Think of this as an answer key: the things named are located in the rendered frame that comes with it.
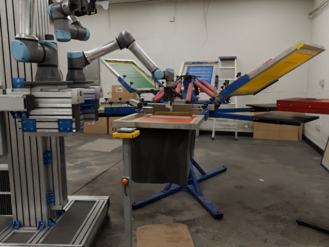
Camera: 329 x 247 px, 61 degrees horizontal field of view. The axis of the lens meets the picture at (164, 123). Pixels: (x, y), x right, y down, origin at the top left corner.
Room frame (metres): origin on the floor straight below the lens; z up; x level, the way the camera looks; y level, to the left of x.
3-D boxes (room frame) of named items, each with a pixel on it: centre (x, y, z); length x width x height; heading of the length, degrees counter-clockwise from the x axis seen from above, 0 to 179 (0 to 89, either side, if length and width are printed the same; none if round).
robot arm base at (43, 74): (1.75, 0.71, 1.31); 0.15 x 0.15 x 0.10
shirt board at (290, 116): (2.78, -0.75, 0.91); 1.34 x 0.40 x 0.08; 46
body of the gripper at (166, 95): (2.43, -0.04, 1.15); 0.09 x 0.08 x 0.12; 76
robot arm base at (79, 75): (2.25, 0.70, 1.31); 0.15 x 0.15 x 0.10
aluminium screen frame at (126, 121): (2.22, -0.02, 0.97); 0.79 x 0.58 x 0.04; 166
